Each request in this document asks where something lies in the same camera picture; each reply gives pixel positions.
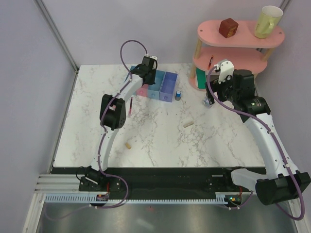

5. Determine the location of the clear paperclip box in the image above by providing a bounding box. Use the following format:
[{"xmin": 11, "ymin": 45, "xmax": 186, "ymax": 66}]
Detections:
[{"xmin": 203, "ymin": 97, "xmax": 211, "ymax": 107}]

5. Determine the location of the light blue drawer bin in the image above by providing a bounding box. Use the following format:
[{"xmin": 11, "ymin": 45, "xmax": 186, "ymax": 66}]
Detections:
[{"xmin": 124, "ymin": 65, "xmax": 138, "ymax": 83}]

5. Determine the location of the cyan drawer bin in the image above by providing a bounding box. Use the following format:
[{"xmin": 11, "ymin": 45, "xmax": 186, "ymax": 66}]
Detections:
[{"xmin": 147, "ymin": 70, "xmax": 165, "ymax": 100}]

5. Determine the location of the purple drawer bin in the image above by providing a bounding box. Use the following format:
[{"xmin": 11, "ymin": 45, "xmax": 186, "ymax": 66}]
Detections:
[{"xmin": 159, "ymin": 72, "xmax": 177, "ymax": 102}]

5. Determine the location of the blue cap stamp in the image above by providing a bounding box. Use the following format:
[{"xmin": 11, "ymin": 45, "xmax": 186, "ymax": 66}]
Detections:
[{"xmin": 175, "ymin": 90, "xmax": 181, "ymax": 101}]

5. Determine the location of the pink drawer bin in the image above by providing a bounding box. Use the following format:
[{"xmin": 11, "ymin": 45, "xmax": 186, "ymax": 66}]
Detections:
[{"xmin": 136, "ymin": 84, "xmax": 149, "ymax": 97}]

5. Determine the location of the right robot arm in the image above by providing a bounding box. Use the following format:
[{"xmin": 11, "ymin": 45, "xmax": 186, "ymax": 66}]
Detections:
[{"xmin": 205, "ymin": 69, "xmax": 311, "ymax": 205}]

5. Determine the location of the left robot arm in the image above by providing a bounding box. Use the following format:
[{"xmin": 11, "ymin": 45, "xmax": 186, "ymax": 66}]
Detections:
[{"xmin": 79, "ymin": 55, "xmax": 158, "ymax": 192}]

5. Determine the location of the green folder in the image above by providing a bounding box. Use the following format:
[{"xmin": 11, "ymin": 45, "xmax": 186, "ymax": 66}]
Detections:
[{"xmin": 196, "ymin": 68, "xmax": 206, "ymax": 90}]

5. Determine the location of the white chalk stick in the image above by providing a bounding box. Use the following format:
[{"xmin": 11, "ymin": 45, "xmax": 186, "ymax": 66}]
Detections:
[{"xmin": 183, "ymin": 121, "xmax": 194, "ymax": 128}]

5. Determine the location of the pink three tier shelf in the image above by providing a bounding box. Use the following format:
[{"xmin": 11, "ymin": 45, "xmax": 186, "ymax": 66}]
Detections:
[{"xmin": 189, "ymin": 20, "xmax": 285, "ymax": 90}]

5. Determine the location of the brown cube box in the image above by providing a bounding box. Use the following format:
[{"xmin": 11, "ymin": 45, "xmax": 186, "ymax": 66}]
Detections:
[{"xmin": 218, "ymin": 18, "xmax": 239, "ymax": 38}]

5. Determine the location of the yellow eraser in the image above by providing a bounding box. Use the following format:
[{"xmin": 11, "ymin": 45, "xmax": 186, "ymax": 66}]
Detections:
[{"xmin": 125, "ymin": 143, "xmax": 132, "ymax": 150}]

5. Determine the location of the yellow green mug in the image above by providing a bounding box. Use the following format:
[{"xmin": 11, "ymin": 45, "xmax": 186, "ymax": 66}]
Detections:
[{"xmin": 254, "ymin": 5, "xmax": 283, "ymax": 39}]

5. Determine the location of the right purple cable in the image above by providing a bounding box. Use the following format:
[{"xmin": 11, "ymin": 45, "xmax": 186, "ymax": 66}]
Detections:
[{"xmin": 206, "ymin": 67, "xmax": 305, "ymax": 220}]

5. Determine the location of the purple cable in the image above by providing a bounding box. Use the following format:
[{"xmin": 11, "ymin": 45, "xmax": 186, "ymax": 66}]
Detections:
[
  {"xmin": 44, "ymin": 40, "xmax": 149, "ymax": 221},
  {"xmin": 206, "ymin": 67, "xmax": 305, "ymax": 220}
]

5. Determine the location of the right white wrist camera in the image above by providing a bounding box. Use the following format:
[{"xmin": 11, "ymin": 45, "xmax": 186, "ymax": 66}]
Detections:
[{"xmin": 214, "ymin": 59, "xmax": 234, "ymax": 84}]

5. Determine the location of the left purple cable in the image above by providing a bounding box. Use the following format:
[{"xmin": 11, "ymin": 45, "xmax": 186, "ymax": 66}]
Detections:
[{"xmin": 44, "ymin": 40, "xmax": 149, "ymax": 221}]

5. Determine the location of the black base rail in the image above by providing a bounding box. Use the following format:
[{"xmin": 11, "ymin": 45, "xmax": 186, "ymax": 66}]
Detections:
[{"xmin": 52, "ymin": 166, "xmax": 267, "ymax": 200}]

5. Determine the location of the white cable duct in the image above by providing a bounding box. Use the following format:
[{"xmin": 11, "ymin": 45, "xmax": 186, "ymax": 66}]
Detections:
[{"xmin": 45, "ymin": 194, "xmax": 228, "ymax": 204}]

